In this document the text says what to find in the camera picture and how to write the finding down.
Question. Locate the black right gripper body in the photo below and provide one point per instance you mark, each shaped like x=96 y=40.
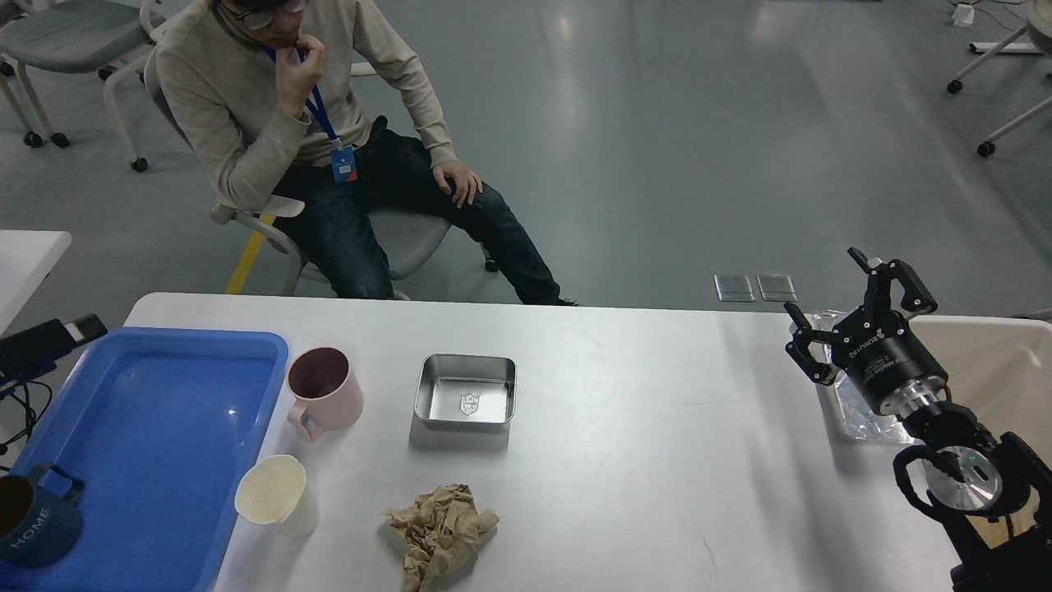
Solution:
x=893 y=371

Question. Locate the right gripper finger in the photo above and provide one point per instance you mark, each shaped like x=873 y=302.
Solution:
x=894 y=295
x=799 y=348

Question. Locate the square steel tin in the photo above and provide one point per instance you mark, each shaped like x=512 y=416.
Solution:
x=470 y=393

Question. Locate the pink mug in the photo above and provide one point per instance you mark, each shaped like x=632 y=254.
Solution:
x=326 y=393

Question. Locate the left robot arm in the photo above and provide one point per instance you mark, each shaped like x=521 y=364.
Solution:
x=32 y=353

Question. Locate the right floor socket plate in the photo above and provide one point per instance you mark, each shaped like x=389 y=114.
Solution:
x=776 y=287

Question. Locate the floor socket plate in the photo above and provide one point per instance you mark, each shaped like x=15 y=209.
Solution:
x=776 y=287
x=734 y=288

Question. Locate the aluminium foil tray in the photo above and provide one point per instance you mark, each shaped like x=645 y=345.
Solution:
x=848 y=417

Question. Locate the left floor socket plate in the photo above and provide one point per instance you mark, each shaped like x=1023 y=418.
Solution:
x=734 y=288

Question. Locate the beige plastic bin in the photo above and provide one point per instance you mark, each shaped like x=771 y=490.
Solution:
x=1000 y=369

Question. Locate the crumpled brown paper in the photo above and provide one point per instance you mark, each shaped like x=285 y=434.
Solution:
x=442 y=530

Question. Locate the grey office chair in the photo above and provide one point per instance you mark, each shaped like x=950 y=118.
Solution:
x=408 y=238

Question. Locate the cream paper cup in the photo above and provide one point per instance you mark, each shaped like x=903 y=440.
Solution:
x=277 y=494

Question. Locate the seated person beige sweater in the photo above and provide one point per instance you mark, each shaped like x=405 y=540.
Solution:
x=323 y=102

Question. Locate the blue plastic tray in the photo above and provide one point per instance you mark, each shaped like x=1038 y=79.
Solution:
x=160 y=425

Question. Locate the white side table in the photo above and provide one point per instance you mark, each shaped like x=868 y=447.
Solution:
x=27 y=257

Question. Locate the dark blue home mug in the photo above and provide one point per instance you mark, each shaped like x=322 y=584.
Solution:
x=38 y=527

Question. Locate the grey chair top left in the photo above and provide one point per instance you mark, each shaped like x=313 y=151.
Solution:
x=77 y=36

